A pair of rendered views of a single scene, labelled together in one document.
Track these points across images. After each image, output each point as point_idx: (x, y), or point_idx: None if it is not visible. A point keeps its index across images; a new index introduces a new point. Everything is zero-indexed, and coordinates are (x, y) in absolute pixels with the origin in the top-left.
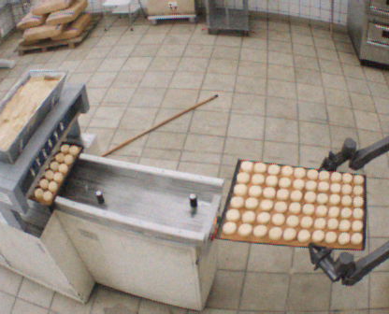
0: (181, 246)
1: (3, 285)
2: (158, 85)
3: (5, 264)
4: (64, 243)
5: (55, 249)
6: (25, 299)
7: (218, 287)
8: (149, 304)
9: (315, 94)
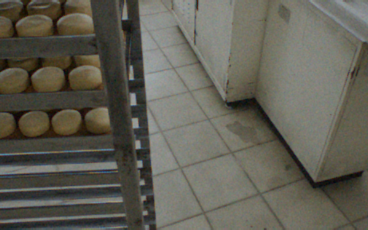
0: (353, 37)
1: (172, 56)
2: None
3: (191, 40)
4: (256, 17)
5: (243, 9)
6: (179, 73)
7: (356, 188)
8: (278, 147)
9: None
